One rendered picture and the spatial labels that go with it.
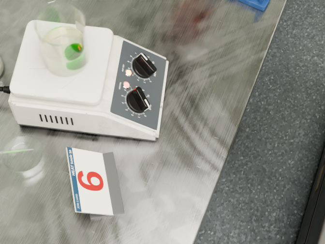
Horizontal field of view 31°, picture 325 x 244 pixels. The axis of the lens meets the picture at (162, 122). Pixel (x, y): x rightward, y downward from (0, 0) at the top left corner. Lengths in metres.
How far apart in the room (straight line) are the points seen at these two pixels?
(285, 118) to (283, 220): 0.31
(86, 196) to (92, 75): 0.16
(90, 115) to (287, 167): 0.98
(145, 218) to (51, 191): 0.13
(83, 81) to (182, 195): 0.20
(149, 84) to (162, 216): 0.18
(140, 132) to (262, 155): 0.92
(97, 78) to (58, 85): 0.05
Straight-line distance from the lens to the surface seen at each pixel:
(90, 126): 0.80
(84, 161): 0.78
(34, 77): 0.78
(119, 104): 0.78
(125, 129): 0.79
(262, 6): 0.96
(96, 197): 0.77
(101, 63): 0.78
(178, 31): 0.92
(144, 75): 0.82
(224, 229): 1.58
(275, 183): 1.65
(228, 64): 0.90
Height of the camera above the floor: 1.48
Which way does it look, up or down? 62 degrees down
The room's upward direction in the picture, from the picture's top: 4 degrees clockwise
